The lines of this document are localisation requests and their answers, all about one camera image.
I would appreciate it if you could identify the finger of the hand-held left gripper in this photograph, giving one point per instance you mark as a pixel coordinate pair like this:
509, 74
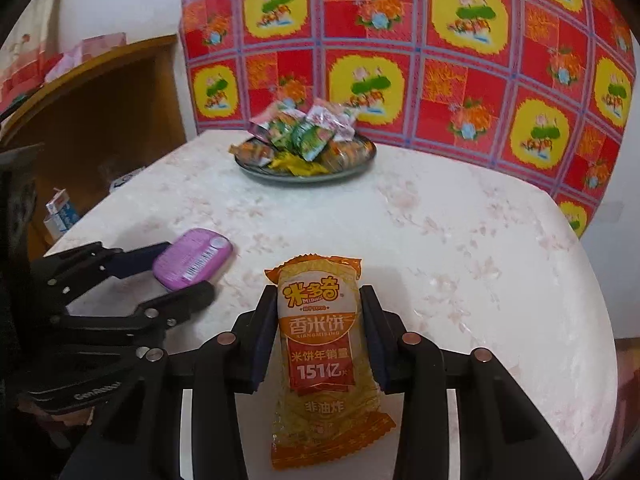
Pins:
185, 300
135, 262

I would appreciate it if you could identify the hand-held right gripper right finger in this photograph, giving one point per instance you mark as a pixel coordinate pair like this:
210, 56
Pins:
375, 345

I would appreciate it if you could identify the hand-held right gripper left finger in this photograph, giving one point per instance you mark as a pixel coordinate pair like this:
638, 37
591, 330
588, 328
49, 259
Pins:
262, 350

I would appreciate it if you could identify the purple tin box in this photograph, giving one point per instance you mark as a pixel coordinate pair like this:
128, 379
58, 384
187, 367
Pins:
195, 255

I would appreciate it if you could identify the orange yellow rice cracker packet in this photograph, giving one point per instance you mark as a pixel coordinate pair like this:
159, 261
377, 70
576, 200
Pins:
320, 340

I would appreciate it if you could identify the patterned ceramic plate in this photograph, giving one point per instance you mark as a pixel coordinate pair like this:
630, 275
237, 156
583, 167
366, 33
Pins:
350, 171

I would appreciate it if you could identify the yellow snack packet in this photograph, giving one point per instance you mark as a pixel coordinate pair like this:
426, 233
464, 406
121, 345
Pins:
300, 166

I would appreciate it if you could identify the striped candy packet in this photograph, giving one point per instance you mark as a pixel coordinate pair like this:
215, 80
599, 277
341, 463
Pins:
347, 152

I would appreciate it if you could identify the large pink snack bag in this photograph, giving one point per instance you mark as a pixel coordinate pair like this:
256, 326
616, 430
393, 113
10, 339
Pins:
332, 120

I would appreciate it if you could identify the blue white milk carton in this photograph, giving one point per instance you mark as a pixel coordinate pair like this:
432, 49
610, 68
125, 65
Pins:
54, 227
64, 207

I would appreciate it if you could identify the brown wooden cabinet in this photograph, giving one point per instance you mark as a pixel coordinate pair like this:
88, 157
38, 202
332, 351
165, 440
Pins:
100, 125

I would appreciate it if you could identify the pink box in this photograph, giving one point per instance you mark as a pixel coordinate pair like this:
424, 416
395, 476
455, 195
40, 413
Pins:
85, 57

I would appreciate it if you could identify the pink red gift bag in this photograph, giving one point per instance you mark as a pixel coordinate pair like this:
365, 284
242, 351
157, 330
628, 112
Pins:
20, 75

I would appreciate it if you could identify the red printed wall cloth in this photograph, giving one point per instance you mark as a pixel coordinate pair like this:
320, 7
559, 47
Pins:
450, 85

